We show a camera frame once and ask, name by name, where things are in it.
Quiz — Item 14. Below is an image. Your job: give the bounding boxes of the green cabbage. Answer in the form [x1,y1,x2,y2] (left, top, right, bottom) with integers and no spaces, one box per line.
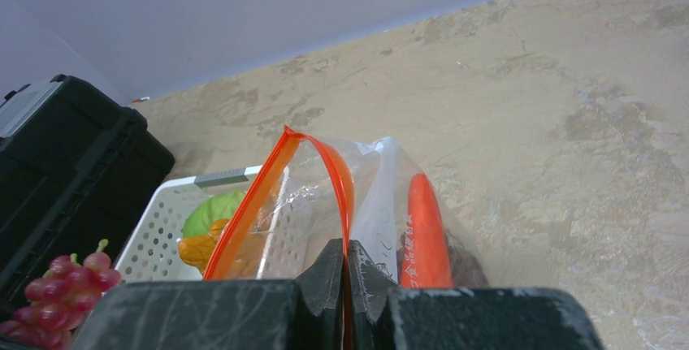
[182,190,245,238]

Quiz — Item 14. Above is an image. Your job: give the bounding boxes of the orange carrot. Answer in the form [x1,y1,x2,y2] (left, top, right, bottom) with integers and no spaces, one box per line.
[400,173,453,288]

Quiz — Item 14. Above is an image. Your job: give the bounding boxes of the light red grapes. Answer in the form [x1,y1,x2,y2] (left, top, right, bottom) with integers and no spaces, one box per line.
[1,239,121,349]

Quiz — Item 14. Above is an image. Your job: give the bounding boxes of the black plastic toolbox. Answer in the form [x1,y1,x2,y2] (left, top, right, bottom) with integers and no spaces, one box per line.
[1,75,175,320]

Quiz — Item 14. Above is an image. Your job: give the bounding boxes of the clear orange zip bag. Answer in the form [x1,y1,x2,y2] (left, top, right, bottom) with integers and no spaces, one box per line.
[201,125,491,291]

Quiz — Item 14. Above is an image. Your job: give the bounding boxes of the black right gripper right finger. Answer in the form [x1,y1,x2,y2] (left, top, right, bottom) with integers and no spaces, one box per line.
[348,240,604,349]

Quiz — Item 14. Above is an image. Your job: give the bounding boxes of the white plastic basket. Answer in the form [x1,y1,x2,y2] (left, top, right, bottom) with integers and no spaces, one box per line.
[114,164,292,284]

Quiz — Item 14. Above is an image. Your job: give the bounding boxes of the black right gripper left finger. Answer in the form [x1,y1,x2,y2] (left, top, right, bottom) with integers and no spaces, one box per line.
[72,239,343,349]

